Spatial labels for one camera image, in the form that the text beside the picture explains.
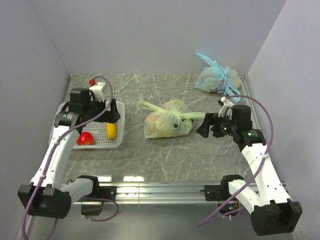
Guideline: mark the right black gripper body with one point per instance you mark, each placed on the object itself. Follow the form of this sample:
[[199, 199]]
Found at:
[[223, 126]]

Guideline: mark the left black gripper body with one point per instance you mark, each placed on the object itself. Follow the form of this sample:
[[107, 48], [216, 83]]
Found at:
[[94, 108]]

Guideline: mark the light green plastic bag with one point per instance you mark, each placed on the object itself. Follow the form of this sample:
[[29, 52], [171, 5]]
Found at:
[[172, 119]]

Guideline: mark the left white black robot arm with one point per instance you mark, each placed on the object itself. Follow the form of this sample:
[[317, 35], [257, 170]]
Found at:
[[45, 196]]

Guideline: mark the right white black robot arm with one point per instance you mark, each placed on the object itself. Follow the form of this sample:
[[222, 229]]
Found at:
[[272, 210]]

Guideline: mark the yellow fake lemon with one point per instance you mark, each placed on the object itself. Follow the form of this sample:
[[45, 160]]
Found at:
[[111, 130]]

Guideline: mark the red fake apple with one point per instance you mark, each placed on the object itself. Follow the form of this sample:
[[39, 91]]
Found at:
[[85, 139]]

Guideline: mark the tied blue plastic bag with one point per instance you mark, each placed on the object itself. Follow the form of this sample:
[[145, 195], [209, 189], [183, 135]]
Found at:
[[216, 79]]

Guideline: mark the white plastic basket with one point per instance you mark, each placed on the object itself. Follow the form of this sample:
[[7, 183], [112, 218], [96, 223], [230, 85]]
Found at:
[[117, 125]]

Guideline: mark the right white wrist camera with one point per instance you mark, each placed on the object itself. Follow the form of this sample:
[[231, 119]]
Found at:
[[224, 104]]

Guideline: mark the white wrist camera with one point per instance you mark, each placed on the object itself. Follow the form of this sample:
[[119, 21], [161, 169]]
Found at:
[[98, 89], [224, 104]]

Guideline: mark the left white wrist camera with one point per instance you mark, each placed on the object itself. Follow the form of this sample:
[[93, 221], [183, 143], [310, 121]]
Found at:
[[98, 89]]

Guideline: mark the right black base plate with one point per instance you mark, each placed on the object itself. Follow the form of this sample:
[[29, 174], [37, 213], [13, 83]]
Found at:
[[213, 193]]

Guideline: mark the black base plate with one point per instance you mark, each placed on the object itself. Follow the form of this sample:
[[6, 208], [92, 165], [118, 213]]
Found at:
[[106, 192], [213, 193]]

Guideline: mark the aluminium mounting rail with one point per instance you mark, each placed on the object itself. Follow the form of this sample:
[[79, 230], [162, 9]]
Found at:
[[156, 193]]

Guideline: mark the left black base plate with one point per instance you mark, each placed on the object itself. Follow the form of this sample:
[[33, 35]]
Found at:
[[106, 192]]

